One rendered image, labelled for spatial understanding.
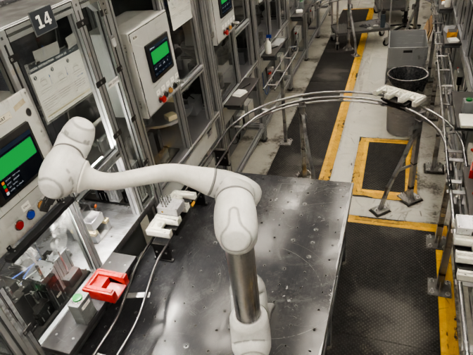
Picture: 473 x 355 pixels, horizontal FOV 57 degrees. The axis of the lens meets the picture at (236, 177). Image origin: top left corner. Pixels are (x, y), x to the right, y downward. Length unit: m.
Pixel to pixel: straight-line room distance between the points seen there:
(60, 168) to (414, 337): 2.25
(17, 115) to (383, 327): 2.30
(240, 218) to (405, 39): 4.60
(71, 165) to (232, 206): 0.49
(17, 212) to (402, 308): 2.29
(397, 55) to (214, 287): 3.62
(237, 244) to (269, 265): 0.99
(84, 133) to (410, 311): 2.28
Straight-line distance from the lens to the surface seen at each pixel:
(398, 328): 2.93
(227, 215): 1.33
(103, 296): 2.02
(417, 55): 5.15
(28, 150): 1.72
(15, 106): 1.71
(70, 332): 2.00
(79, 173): 1.35
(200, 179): 1.47
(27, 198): 1.77
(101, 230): 2.41
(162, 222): 2.40
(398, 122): 4.62
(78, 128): 1.43
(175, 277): 2.34
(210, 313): 2.15
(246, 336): 1.74
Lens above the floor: 2.35
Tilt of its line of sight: 35 degrees down
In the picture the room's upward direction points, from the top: 8 degrees counter-clockwise
